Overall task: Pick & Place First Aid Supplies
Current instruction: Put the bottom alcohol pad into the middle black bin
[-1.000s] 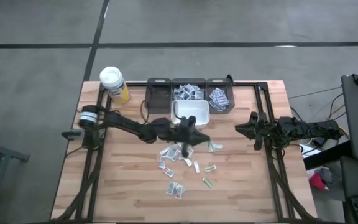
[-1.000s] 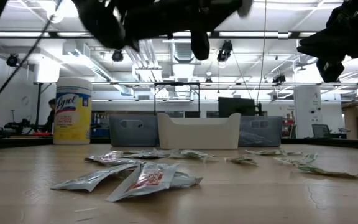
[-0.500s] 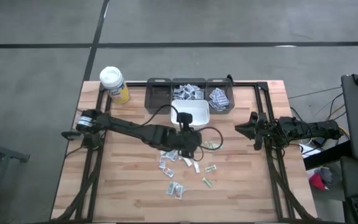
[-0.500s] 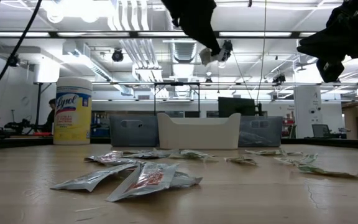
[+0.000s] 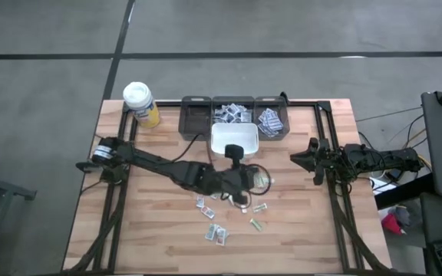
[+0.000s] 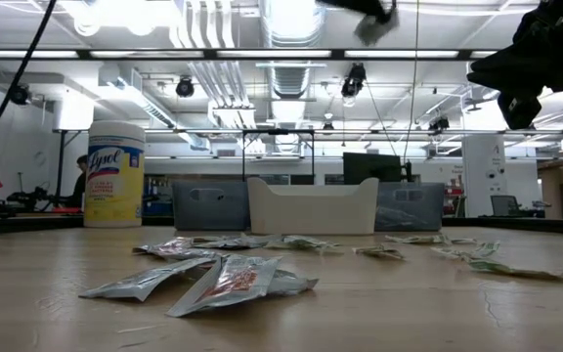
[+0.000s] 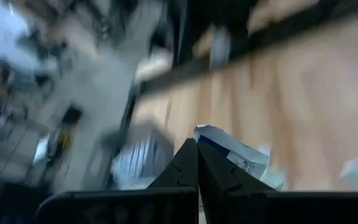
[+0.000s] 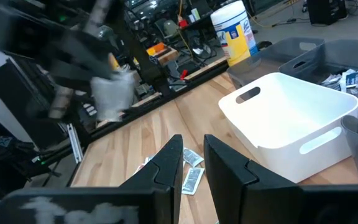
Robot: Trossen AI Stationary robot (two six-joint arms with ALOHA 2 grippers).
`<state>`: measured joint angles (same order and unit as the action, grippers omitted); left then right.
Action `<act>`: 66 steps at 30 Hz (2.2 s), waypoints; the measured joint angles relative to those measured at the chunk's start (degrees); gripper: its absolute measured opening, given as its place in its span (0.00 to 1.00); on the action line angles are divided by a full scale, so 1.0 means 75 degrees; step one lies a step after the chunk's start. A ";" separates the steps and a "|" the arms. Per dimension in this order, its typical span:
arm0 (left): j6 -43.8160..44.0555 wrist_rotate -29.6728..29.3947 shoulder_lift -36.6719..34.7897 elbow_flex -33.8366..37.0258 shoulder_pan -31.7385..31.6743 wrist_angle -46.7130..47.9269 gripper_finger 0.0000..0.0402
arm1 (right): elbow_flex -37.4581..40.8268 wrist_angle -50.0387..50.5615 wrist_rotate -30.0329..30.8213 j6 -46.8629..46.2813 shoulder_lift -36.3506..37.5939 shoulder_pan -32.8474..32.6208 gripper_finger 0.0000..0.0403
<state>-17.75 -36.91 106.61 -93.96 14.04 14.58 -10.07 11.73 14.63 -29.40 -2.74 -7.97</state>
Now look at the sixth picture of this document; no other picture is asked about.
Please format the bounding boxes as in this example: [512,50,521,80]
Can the white pillar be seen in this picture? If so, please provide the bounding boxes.
[460,133,508,219]

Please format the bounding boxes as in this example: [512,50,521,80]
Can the translucent grey plastic bin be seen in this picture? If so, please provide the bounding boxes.
[374,181,446,233]
[172,181,252,232]

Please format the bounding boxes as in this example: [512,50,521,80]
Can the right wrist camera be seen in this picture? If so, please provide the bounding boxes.
[511,3,563,46]

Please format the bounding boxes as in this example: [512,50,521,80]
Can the black light stand pole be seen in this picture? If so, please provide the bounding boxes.
[56,130,68,209]

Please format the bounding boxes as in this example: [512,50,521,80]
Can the dark office chair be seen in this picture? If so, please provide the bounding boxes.
[489,194,524,219]

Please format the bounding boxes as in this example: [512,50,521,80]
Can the background black robot arms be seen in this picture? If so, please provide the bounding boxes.
[6,184,75,215]

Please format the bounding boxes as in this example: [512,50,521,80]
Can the person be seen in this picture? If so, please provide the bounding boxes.
[67,154,90,209]

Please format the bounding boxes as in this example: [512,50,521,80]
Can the yellow Lysol wipes canister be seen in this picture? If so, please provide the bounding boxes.
[83,120,147,230]

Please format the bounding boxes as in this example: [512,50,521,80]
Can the black monitor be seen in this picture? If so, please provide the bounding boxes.
[342,152,404,187]

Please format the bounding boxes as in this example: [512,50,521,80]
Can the crumpled grey-white packet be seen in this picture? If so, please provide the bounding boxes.
[152,245,226,262]

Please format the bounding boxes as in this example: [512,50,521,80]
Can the blue storage shelf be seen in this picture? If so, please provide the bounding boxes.
[142,175,177,218]

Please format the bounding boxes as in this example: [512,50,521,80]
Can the black ceiling spotlight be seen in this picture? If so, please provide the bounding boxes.
[427,114,452,133]
[9,84,32,108]
[174,75,196,100]
[340,62,368,99]

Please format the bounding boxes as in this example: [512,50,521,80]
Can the white plastic bin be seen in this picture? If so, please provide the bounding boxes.
[246,176,380,236]

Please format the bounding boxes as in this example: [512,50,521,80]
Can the white light panel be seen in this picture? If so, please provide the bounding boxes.
[52,92,96,134]

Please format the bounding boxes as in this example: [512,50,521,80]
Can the white rectangular ceiling duct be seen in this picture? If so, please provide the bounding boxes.
[96,66,212,153]

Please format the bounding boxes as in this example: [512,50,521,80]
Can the black overhead rig beam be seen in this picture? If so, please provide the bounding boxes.
[0,47,507,63]

